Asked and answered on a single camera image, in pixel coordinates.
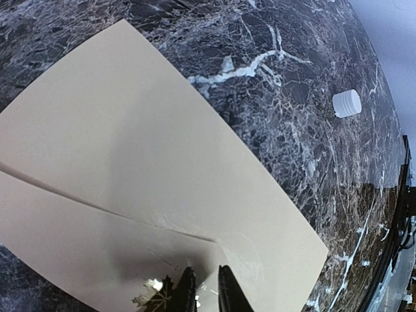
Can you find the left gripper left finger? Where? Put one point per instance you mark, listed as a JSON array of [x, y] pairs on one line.
[[183, 296]]

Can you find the black front rail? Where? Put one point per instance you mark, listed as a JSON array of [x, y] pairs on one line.
[[400, 237]]

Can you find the brown paper envelope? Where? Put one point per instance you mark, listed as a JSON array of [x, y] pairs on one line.
[[115, 171]]

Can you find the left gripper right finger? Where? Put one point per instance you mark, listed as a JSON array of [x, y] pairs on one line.
[[230, 295]]

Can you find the white glue stick cap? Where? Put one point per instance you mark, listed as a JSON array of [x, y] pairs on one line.
[[347, 103]]

